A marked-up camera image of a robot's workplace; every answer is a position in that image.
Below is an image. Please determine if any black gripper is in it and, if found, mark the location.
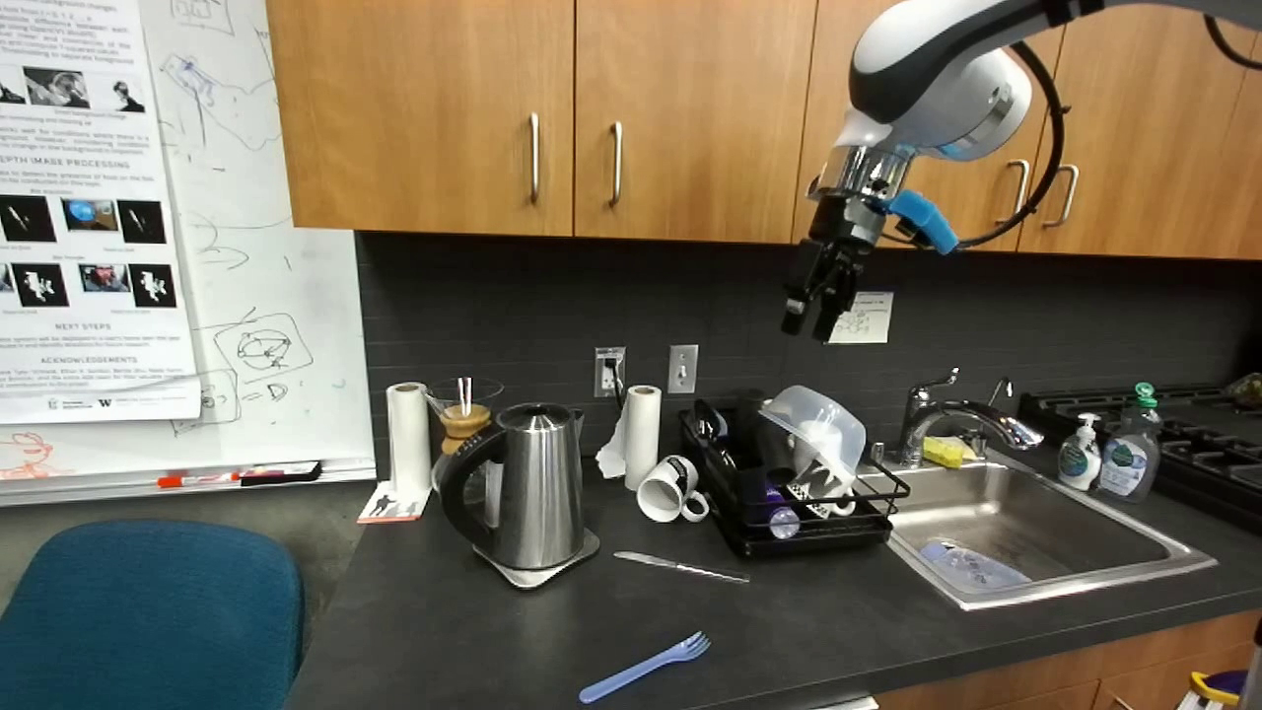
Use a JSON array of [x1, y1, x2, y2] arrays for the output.
[[782, 140, 918, 346]]

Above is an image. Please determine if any green cap dish soap bottle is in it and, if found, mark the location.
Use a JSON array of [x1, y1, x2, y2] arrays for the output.
[[1098, 377, 1164, 499]]

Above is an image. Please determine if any white paper note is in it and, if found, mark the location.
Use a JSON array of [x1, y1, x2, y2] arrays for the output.
[[824, 289, 899, 346]]

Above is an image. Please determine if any clear plastic food container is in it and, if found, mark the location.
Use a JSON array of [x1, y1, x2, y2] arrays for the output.
[[759, 382, 872, 493]]

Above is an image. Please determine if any chrome faucet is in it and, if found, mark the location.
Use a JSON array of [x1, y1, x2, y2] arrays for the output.
[[899, 368, 1023, 468]]

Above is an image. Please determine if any black utensil holder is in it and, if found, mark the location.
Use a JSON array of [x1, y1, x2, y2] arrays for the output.
[[682, 397, 742, 486]]

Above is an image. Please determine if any yellow sponge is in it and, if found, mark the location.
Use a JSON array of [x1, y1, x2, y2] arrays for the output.
[[918, 435, 982, 472]]

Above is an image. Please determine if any wooden cabinet door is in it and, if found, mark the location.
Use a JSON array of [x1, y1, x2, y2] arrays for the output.
[[573, 0, 820, 250], [1016, 0, 1262, 263], [266, 0, 580, 242], [793, 0, 1068, 254]]

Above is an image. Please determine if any purple bottle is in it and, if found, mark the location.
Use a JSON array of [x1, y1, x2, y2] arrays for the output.
[[759, 486, 806, 544]]

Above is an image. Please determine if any clear plastic knife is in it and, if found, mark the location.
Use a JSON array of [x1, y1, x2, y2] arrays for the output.
[[610, 549, 753, 586]]

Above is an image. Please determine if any hand soap pump bottle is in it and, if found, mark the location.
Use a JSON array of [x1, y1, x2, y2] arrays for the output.
[[1054, 410, 1106, 495]]

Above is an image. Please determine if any blue plastic sheet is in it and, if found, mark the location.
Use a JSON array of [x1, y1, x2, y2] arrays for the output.
[[910, 531, 1036, 605]]

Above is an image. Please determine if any stainless steel sink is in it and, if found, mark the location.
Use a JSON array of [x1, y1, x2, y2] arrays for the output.
[[872, 446, 1220, 616]]

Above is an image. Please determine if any stainless steel electric kettle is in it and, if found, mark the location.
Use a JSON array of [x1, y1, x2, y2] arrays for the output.
[[430, 397, 590, 572]]

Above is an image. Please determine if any black stove top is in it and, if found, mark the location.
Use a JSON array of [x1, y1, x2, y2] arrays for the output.
[[1016, 377, 1262, 538]]

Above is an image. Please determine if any tall paper towel roll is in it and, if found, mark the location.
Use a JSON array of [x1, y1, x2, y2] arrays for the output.
[[354, 377, 433, 527]]

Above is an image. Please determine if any whiteboard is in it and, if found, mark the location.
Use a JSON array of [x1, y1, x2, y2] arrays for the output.
[[0, 0, 380, 507]]

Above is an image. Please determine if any yellow and blue object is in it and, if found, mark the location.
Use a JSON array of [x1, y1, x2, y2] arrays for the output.
[[1181, 668, 1256, 710]]

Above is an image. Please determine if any black marker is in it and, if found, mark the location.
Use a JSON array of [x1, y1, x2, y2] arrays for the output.
[[237, 459, 326, 489]]

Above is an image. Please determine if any red marker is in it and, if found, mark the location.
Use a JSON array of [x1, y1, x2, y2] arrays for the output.
[[155, 465, 241, 493]]

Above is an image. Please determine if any research poster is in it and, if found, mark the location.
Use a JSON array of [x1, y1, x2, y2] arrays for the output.
[[0, 0, 204, 427]]

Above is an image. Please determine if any blue office chair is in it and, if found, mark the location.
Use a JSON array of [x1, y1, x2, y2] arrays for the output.
[[0, 513, 306, 710]]

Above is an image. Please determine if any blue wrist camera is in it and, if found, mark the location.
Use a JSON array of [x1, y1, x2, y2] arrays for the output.
[[888, 189, 964, 256]]

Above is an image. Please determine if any grey wall outlet plate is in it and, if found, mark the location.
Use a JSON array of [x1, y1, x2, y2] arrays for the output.
[[661, 338, 703, 397]]

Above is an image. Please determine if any wall outlet with plug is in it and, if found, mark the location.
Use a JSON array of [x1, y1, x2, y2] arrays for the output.
[[590, 343, 631, 401]]

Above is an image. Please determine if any black wire dish rack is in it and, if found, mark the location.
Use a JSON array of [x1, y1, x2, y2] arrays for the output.
[[677, 397, 914, 563]]

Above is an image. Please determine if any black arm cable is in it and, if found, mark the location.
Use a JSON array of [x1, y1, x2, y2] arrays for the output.
[[957, 0, 1262, 254]]

